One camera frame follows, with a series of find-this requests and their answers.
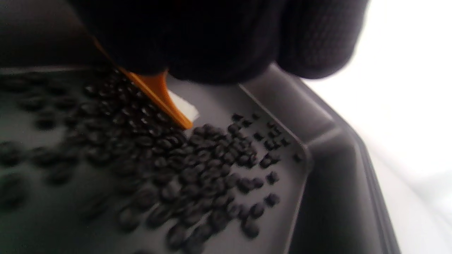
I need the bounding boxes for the person's right hand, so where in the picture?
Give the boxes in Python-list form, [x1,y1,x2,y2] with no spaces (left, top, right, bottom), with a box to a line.
[67,0,369,85]

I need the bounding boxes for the orange brush with white bristles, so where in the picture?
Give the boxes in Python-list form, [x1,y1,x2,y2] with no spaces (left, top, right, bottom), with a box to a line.
[93,37,200,130]

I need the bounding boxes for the small batch of coffee beans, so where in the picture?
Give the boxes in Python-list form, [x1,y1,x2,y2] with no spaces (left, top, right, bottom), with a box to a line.
[0,65,304,254]

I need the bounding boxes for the dark grey baking tray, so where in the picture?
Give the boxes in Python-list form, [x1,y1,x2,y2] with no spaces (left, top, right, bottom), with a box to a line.
[0,0,401,254]

